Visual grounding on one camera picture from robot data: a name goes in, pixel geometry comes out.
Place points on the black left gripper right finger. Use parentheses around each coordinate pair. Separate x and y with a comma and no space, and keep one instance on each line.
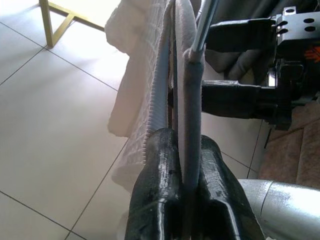
(217,195)

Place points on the gold metal table frame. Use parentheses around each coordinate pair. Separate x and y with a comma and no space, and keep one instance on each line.
(46,22)

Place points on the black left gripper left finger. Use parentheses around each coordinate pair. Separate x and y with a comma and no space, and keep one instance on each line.
(155,190)

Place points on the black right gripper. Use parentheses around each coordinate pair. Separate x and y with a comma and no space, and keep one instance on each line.
(295,62)

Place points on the brown textured fabric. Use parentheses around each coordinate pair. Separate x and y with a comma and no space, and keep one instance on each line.
(295,155)

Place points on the white waffle knit shirt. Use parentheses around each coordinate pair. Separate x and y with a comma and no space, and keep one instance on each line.
(140,62)

